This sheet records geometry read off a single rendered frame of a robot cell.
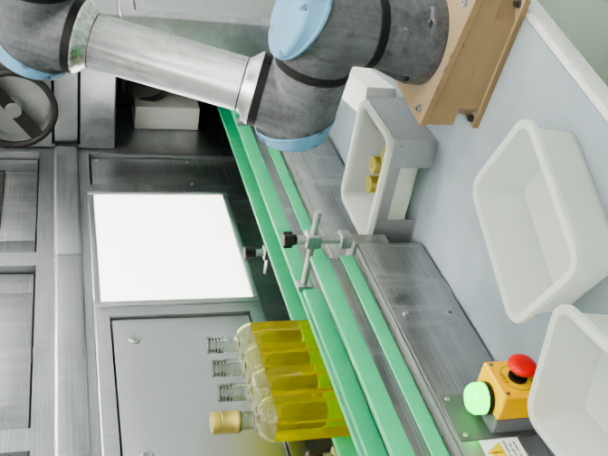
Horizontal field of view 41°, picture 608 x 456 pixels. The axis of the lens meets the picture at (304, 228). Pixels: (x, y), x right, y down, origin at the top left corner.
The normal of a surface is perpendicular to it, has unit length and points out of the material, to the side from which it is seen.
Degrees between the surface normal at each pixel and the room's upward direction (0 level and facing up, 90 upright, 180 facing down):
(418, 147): 90
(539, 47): 0
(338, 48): 92
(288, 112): 69
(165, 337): 90
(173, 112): 90
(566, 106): 0
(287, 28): 12
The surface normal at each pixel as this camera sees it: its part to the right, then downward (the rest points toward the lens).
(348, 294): 0.15, -0.82
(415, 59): -0.06, 0.66
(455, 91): 0.21, 0.70
